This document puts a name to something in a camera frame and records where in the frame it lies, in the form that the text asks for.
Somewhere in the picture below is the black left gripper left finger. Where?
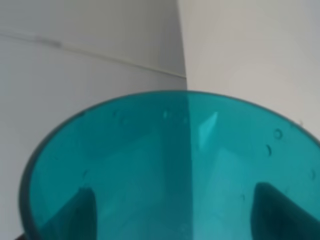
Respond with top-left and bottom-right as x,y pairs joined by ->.
40,187 -> 97,240

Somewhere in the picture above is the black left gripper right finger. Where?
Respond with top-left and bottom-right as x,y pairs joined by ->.
250,182 -> 320,240

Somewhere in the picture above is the teal translucent plastic cup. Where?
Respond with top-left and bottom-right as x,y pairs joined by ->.
18,91 -> 320,240

